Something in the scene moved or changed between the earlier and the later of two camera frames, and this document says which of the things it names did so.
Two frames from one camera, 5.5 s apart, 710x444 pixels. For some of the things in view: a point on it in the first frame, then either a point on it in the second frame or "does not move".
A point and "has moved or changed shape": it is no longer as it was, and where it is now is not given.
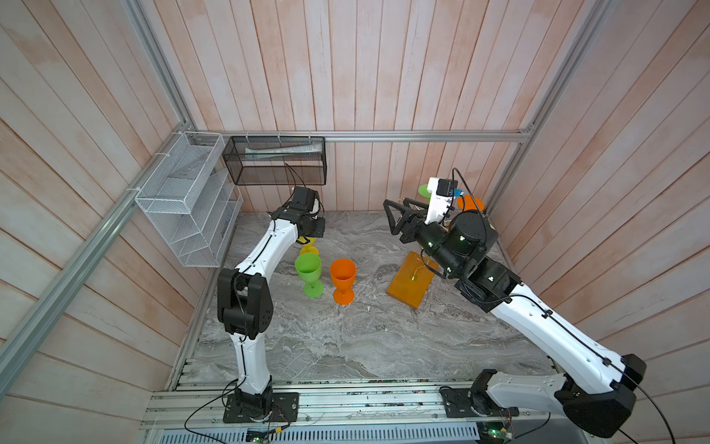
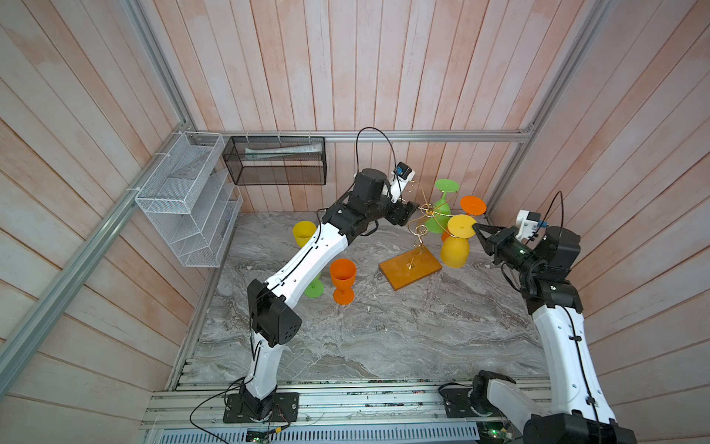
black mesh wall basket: (276, 160) does not move
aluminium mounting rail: (333, 403) does not move
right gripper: (419, 227) -> (500, 237)
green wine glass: (423, 191) has moved or changed shape
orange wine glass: (470, 203) does not move
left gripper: (318, 232) -> (401, 212)
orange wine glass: (343, 272) does not move
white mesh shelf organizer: (193, 200) does not move
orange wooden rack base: (410, 279) has moved or changed shape
